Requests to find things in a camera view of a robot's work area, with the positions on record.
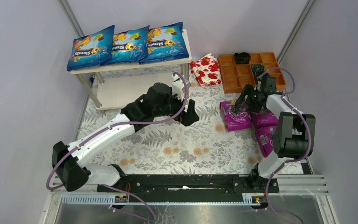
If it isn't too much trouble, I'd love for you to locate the purple grape candy bag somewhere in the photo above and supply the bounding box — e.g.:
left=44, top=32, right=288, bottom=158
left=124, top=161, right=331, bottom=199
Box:
left=255, top=126, right=276, bottom=158
left=220, top=100, right=253, bottom=132
left=250, top=111, right=278, bottom=128

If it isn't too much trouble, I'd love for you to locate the blue Slendy candy bag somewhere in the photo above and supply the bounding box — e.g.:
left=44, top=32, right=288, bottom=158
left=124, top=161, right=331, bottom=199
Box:
left=67, top=25, right=115, bottom=71
left=100, top=25, right=150, bottom=65

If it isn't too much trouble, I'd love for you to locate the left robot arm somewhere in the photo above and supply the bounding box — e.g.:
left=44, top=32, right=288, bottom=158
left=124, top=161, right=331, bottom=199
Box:
left=52, top=79, right=199, bottom=192

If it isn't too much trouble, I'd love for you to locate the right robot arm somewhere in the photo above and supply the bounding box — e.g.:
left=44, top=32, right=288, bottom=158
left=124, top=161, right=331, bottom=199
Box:
left=235, top=76, right=316, bottom=188

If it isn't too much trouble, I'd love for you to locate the blue candy bag on shelf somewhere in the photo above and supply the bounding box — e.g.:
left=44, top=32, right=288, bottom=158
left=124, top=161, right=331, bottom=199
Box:
left=139, top=22, right=189, bottom=63

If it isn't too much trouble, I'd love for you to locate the white two-tier shelf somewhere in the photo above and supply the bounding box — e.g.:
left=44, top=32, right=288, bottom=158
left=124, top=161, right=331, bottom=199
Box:
left=68, top=29, right=193, bottom=111

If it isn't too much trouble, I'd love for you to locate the wooden compartment tray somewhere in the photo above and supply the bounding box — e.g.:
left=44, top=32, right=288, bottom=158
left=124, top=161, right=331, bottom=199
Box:
left=218, top=52, right=287, bottom=94

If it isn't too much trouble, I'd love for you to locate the dark green coiled item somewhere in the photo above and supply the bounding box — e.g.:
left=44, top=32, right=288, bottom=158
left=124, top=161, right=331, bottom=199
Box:
left=251, top=63, right=265, bottom=75

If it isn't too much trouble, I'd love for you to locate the black coiled item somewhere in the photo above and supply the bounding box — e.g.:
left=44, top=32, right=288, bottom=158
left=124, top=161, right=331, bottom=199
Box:
left=234, top=52, right=252, bottom=64

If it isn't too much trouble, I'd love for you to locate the floral table mat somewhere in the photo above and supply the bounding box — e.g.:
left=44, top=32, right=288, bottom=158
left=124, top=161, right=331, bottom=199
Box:
left=90, top=75, right=264, bottom=175

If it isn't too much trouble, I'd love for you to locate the red floral white pouch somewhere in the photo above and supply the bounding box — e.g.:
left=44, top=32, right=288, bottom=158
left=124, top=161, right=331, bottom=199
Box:
left=190, top=53, right=222, bottom=86

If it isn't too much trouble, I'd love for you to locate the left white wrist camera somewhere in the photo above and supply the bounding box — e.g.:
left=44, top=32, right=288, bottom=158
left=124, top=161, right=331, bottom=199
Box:
left=172, top=75, right=190, bottom=101

